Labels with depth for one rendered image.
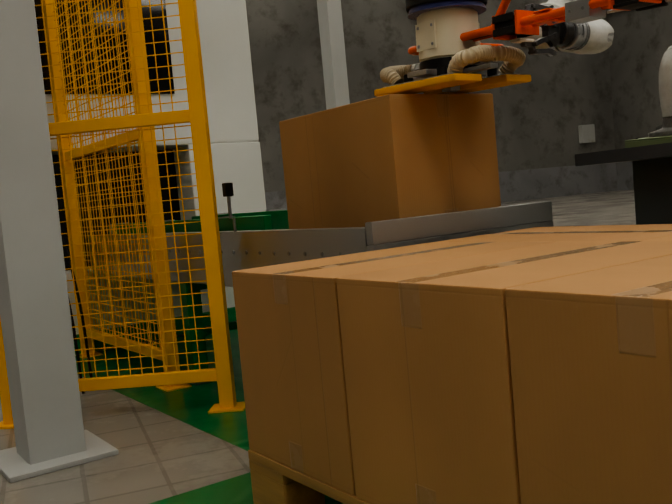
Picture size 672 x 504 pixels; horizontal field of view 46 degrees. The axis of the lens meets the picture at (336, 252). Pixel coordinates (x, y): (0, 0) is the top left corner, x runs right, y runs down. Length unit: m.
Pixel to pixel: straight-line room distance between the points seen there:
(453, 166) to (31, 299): 1.25
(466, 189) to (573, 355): 1.38
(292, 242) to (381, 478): 1.11
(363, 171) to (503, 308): 1.26
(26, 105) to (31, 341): 0.66
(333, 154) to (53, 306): 0.93
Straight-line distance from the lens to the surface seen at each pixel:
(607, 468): 1.05
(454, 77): 2.09
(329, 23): 5.57
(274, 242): 2.45
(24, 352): 2.38
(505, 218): 2.36
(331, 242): 2.19
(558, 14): 2.02
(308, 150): 2.54
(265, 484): 1.78
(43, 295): 2.37
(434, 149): 2.28
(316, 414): 1.53
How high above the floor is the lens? 0.69
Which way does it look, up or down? 4 degrees down
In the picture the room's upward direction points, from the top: 5 degrees counter-clockwise
